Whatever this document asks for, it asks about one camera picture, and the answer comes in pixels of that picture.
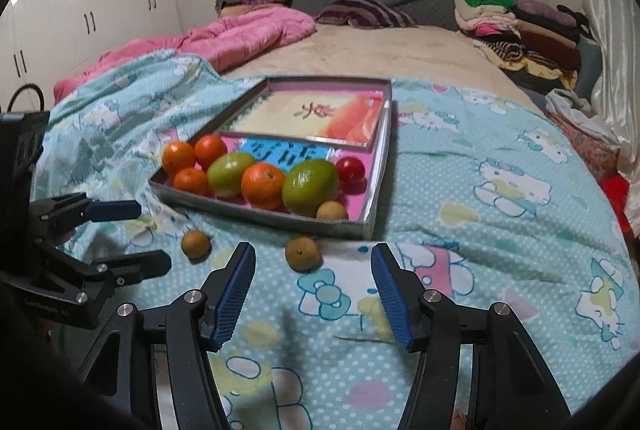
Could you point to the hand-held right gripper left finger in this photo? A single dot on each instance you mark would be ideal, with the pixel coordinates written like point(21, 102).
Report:
point(232, 295)

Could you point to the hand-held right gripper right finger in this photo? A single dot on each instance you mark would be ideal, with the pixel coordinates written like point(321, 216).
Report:
point(390, 295)

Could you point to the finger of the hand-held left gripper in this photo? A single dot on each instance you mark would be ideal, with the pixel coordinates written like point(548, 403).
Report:
point(115, 210)
point(140, 262)

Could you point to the small tangerine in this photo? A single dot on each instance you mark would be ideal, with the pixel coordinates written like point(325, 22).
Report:
point(177, 156)
point(190, 181)
point(210, 150)

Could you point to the grey shallow cardboard box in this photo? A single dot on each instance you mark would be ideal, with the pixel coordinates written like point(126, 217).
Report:
point(300, 224)

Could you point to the brown longan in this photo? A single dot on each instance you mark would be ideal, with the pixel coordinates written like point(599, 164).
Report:
point(331, 211)
point(303, 253)
point(195, 244)

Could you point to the large orange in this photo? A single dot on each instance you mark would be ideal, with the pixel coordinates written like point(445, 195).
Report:
point(262, 187)

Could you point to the green jujube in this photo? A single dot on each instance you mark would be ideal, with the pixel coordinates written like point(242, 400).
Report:
point(227, 175)

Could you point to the red tomato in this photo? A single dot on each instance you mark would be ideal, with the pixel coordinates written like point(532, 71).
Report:
point(350, 169)

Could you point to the turquoise cartoon printed blanket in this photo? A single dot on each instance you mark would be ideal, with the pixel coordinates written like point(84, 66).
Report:
point(475, 235)

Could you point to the green citrus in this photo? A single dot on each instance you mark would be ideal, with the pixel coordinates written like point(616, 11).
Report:
point(310, 185)

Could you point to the beige and orange book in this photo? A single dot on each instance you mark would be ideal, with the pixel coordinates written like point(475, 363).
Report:
point(280, 110)

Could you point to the pink quilt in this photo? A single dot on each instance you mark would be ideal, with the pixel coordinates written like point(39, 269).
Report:
point(240, 33)

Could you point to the beige bed sheet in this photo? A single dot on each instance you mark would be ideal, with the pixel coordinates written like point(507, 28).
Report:
point(400, 55)

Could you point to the red cloth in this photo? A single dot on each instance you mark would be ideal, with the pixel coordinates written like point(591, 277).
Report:
point(616, 195)

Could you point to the white crumpled cloth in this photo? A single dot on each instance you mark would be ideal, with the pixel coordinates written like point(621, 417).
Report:
point(575, 110)

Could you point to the striped pillow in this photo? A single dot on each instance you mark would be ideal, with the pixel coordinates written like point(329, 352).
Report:
point(360, 13)

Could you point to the pile of folded clothes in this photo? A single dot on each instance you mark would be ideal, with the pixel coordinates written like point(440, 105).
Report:
point(530, 35)

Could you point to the white curtain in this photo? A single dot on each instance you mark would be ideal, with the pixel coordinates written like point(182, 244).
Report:
point(610, 35)

